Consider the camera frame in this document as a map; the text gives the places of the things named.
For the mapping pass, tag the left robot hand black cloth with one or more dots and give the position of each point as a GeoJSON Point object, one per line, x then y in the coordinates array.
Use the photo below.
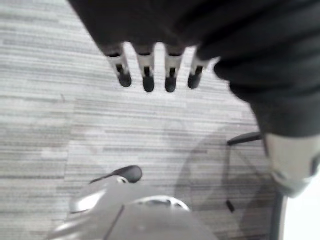
{"type": "Point", "coordinates": [225, 30]}

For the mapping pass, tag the dark robot foot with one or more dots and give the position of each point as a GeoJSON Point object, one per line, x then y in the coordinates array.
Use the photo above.
{"type": "Point", "coordinates": [130, 173]}

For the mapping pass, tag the silver robot leg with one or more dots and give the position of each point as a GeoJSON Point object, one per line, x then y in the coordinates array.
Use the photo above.
{"type": "Point", "coordinates": [150, 222]}

